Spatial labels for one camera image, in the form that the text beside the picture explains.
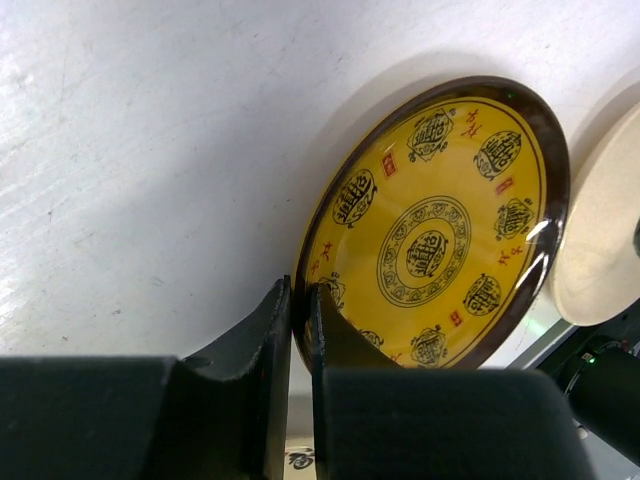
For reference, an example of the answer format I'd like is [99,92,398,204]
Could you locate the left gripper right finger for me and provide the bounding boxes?
[310,285,594,479]

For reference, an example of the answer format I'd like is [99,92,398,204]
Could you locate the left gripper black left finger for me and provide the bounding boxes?
[1,278,291,479]

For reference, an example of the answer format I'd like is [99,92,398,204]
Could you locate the cream plate with flowers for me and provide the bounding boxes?
[283,446,316,480]

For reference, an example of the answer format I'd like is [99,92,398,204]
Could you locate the yellow black patterned plate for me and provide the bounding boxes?
[293,76,570,368]

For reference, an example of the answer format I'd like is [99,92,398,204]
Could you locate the cream plate with branch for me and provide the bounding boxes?
[549,106,639,327]

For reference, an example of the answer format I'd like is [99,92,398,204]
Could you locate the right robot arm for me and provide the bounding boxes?
[536,327,639,464]

